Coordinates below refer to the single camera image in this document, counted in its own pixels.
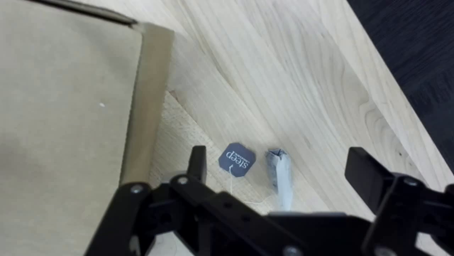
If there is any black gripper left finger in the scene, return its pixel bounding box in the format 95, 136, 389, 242
84, 144, 285, 256

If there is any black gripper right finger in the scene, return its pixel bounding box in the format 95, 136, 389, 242
343, 146, 454, 256

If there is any brown cardboard box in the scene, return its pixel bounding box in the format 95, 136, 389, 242
0, 0, 176, 256

